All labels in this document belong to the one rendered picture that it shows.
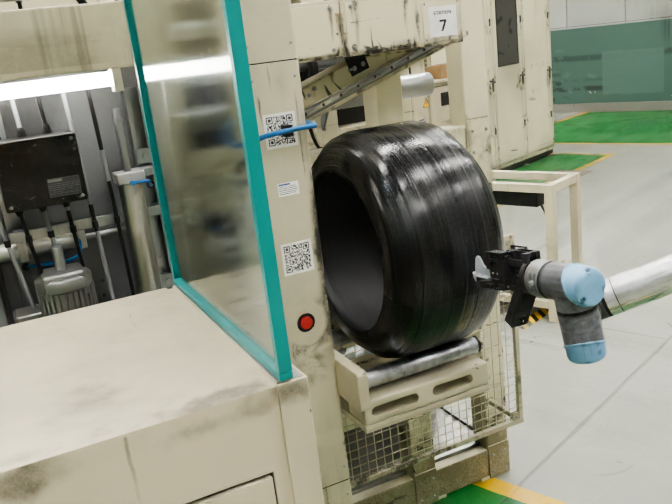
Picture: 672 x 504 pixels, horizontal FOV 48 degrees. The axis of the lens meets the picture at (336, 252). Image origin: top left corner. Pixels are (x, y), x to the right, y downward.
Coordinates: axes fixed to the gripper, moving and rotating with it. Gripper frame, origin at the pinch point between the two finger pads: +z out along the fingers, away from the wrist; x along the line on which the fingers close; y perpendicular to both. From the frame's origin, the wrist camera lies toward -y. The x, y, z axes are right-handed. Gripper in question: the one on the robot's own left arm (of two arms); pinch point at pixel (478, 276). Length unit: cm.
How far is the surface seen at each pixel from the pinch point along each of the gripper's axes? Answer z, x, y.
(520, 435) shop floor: 109, -85, -102
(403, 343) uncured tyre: 12.1, 14.9, -14.1
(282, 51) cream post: 15, 31, 55
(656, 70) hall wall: 752, -898, 40
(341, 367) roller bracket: 20.6, 27.8, -18.3
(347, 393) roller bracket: 19.7, 27.8, -24.6
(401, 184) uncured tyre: 5.8, 12.7, 23.0
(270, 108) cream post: 17, 36, 44
